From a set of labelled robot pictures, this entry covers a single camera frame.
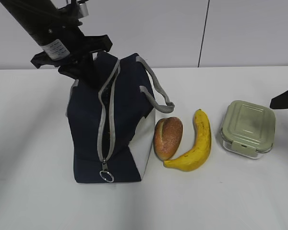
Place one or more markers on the green lidded glass container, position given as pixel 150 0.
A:
pixel 248 129

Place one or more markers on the navy blue lunch bag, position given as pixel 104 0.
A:
pixel 113 126

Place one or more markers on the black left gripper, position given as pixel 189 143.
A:
pixel 64 43

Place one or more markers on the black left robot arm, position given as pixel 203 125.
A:
pixel 25 11

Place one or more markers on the brown bread roll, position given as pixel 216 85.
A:
pixel 167 137

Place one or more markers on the yellow banana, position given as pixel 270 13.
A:
pixel 199 153

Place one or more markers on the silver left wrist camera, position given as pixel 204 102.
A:
pixel 77 8

